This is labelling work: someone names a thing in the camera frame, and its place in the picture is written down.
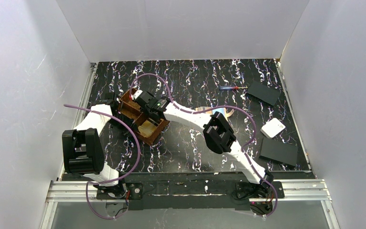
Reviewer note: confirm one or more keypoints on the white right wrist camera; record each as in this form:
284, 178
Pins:
136, 95

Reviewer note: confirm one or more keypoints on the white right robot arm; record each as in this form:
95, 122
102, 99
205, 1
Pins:
218, 134

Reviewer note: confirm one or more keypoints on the white small box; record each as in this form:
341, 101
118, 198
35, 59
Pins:
272, 128

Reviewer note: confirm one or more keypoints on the blue red screwdriver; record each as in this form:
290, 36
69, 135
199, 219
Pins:
227, 88

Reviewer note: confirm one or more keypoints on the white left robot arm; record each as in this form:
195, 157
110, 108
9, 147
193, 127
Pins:
82, 149

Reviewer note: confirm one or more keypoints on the yellow VIP card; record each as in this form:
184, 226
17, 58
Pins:
146, 129

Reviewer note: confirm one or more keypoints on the black flat box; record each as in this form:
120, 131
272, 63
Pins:
279, 152
263, 93

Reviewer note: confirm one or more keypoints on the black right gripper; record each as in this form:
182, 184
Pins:
144, 99

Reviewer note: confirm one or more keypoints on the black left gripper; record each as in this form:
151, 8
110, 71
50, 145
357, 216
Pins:
114, 103

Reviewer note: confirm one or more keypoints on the black flat box near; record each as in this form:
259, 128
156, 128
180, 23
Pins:
279, 152

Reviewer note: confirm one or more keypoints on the aluminium frame rail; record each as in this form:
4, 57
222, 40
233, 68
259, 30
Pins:
187, 192

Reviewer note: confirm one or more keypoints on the black flat box far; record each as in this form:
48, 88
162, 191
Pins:
263, 93

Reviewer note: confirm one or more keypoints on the brown woven basket card holder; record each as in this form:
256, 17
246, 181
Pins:
134, 117

